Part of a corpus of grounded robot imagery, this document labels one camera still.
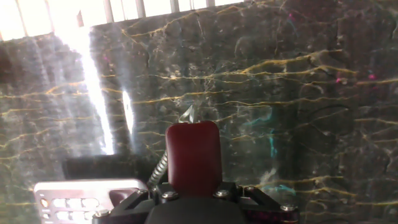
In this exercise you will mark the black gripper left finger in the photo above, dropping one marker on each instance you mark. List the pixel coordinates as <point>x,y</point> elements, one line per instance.
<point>130,205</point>

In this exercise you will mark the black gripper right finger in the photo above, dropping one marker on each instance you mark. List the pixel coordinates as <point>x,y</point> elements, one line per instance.
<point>267,205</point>

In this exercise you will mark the dark red telephone handset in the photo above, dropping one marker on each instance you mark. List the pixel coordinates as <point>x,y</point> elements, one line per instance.
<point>194,155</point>

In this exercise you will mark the black marble pattern mat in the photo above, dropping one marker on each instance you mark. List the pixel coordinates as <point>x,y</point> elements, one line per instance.
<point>280,124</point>

